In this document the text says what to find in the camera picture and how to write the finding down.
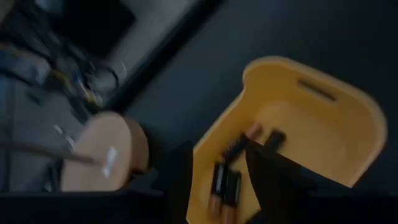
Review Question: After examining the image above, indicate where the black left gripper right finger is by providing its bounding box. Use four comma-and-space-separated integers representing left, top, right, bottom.
244, 139, 330, 224

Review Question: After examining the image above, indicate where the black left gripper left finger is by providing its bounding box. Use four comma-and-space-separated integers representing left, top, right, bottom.
161, 141, 194, 224

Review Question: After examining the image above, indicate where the black copper Duracell battery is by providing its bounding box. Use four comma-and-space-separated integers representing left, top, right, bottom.
264, 129, 287, 153
222, 170, 243, 224
222, 124, 264, 162
208, 161, 227, 218

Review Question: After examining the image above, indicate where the yellow plastic bin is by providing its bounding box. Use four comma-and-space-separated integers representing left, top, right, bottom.
185, 55, 389, 224

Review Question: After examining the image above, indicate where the white lamp with wooden base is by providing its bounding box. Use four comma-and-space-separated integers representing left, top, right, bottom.
0, 111, 150, 192

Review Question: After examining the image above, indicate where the black desk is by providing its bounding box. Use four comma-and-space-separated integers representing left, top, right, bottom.
57, 0, 137, 58

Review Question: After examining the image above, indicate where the yellow cable plug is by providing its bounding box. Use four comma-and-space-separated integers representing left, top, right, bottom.
71, 70, 104, 107

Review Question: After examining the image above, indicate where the black aluminium table frame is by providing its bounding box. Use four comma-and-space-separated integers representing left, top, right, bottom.
102, 0, 226, 111

